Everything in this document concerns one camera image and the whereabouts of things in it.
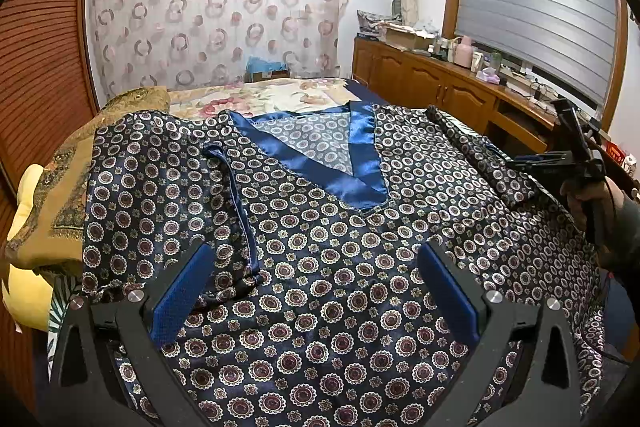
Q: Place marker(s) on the purple soft toy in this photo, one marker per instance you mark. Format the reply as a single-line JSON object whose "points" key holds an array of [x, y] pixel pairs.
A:
{"points": [[489, 76]]}

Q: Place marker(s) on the gold patterned pillow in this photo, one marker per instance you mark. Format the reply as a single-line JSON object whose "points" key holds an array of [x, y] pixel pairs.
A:
{"points": [[65, 187]]}

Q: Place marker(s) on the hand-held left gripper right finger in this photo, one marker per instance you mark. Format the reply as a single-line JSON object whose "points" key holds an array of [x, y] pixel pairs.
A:
{"points": [[450, 297]]}

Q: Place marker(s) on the floral fabric bag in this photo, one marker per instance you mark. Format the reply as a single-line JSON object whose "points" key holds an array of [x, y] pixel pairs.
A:
{"points": [[375, 23]]}

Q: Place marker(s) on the navy patterned satin shirt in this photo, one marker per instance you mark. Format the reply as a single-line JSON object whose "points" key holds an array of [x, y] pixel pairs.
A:
{"points": [[325, 232]]}

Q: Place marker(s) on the person's right forearm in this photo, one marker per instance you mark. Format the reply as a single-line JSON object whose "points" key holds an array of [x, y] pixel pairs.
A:
{"points": [[627, 227]]}

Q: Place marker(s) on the person's right hand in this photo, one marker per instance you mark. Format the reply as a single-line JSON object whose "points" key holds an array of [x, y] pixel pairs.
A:
{"points": [[602, 217]]}

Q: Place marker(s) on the grey window blind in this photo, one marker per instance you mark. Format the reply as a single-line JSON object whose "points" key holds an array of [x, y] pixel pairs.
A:
{"points": [[535, 2]]}

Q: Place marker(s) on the circle print sheer curtain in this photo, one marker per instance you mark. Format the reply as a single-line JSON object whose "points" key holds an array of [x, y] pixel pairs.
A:
{"points": [[220, 7]]}

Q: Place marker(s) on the wooden cabinet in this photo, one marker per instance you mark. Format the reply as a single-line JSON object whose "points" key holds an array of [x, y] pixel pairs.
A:
{"points": [[425, 74]]}

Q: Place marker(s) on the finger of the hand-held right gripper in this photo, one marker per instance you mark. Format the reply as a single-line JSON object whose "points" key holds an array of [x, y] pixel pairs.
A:
{"points": [[532, 159]]}

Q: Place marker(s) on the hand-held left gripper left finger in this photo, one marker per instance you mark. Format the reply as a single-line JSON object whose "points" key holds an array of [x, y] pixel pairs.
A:
{"points": [[182, 292]]}

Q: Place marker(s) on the wooden louvered wardrobe door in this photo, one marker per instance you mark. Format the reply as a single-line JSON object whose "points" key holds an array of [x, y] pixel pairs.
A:
{"points": [[45, 57]]}

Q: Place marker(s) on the open cardboard box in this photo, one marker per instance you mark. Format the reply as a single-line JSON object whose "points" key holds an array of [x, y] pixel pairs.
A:
{"points": [[407, 38]]}

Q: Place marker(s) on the pale yellow pillow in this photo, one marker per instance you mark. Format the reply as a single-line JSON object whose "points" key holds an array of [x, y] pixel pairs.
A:
{"points": [[25, 297]]}

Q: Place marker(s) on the floral quilt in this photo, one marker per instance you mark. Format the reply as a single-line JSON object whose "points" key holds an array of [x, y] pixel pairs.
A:
{"points": [[280, 94]]}

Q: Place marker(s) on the pink bottle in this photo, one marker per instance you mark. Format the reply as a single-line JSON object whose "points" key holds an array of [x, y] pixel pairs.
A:
{"points": [[465, 52]]}

